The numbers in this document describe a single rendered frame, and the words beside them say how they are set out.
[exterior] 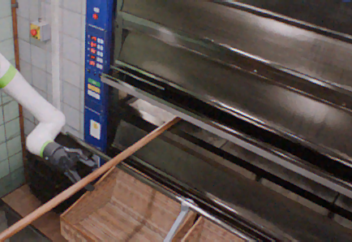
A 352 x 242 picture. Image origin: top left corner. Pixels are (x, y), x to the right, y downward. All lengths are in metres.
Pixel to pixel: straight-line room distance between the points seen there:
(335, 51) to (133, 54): 0.97
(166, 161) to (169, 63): 0.54
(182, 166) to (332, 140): 0.81
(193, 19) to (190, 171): 0.78
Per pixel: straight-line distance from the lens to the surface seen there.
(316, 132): 1.77
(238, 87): 1.85
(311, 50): 1.67
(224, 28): 1.79
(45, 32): 2.52
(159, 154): 2.26
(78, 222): 2.44
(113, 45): 2.19
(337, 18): 1.63
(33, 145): 1.96
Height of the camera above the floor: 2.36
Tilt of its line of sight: 31 degrees down
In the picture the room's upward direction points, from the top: 4 degrees clockwise
